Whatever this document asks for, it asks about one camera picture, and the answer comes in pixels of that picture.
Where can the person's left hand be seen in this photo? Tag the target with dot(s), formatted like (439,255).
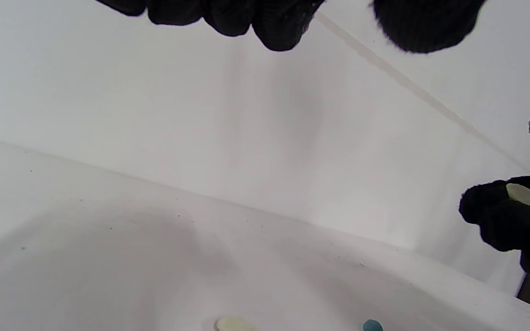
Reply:
(274,23)

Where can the blue plasticine ball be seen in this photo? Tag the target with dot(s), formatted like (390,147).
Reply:
(373,326)

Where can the person's right hand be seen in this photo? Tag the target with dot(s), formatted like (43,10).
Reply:
(513,230)

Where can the cream plasticine ball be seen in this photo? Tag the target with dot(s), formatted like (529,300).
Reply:
(524,196)
(235,324)

